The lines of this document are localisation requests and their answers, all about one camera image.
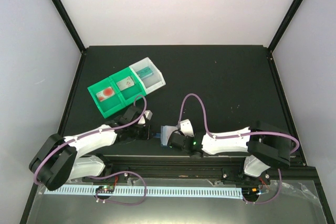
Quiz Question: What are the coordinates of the blue leather card holder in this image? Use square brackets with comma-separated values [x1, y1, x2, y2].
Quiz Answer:
[154, 125, 178, 146]

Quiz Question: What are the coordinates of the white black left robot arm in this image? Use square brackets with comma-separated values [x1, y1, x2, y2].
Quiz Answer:
[29, 105, 152, 191]

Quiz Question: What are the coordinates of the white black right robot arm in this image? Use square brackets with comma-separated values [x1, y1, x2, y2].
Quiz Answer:
[160, 120, 295, 184]

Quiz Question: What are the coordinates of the white card red pattern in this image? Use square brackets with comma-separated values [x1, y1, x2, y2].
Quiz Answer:
[117, 76, 135, 91]

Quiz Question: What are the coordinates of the card with red circle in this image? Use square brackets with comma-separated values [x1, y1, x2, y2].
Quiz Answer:
[96, 87, 115, 102]

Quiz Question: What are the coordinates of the teal card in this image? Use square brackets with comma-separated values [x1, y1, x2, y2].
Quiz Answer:
[136, 67, 153, 79]

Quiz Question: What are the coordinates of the green bin left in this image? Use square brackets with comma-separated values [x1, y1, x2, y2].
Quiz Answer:
[87, 78, 125, 119]

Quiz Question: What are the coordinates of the green bin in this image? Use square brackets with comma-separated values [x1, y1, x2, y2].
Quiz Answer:
[87, 78, 125, 119]
[109, 67, 146, 105]

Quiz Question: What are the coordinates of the white translucent bin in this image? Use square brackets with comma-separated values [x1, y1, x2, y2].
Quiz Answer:
[129, 57, 166, 94]

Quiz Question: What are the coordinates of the green bin middle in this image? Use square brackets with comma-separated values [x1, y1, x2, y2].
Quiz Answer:
[109, 67, 146, 105]

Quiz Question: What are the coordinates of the left controller circuit board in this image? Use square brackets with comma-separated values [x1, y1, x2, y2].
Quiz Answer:
[96, 185, 115, 194]

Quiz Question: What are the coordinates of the controller circuit board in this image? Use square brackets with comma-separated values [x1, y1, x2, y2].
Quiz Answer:
[96, 185, 115, 194]
[241, 187, 265, 196]

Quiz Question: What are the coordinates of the right controller circuit board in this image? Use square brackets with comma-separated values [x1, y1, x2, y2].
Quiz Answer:
[241, 187, 265, 196]

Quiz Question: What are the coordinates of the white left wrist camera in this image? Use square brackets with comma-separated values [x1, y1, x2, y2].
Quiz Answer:
[138, 110, 153, 125]

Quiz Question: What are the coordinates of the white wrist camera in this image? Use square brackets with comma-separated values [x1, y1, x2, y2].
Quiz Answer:
[138, 110, 153, 125]
[178, 119, 194, 137]

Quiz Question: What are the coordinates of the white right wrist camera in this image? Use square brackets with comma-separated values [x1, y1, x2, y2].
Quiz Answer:
[178, 119, 194, 137]

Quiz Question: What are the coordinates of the black aluminium frame rail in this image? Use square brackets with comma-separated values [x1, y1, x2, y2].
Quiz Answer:
[81, 155, 320, 182]

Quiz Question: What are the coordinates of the light blue slotted cable duct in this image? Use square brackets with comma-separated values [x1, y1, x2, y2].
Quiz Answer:
[44, 185, 243, 199]

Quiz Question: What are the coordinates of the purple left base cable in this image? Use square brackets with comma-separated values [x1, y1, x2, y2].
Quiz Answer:
[89, 170, 146, 206]

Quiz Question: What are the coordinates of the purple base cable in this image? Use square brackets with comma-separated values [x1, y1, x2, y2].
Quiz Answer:
[89, 170, 146, 206]
[243, 167, 284, 206]

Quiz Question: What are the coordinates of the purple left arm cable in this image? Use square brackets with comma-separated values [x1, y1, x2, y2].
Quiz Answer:
[33, 94, 147, 185]

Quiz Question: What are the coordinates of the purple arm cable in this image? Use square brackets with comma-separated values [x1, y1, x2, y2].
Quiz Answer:
[178, 93, 300, 154]
[33, 94, 147, 185]

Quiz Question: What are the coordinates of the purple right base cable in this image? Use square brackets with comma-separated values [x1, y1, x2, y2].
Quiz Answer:
[243, 167, 284, 206]

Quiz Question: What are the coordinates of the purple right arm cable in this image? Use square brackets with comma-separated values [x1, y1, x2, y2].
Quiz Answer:
[178, 93, 300, 154]

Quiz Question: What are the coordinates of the black left corner post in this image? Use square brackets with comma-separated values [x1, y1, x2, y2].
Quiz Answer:
[51, 0, 86, 53]

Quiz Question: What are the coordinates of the black corner post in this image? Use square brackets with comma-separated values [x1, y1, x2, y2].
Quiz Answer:
[268, 0, 303, 52]
[51, 0, 86, 53]

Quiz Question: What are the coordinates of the black right corner post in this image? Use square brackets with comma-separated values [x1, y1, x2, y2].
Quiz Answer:
[268, 0, 303, 52]

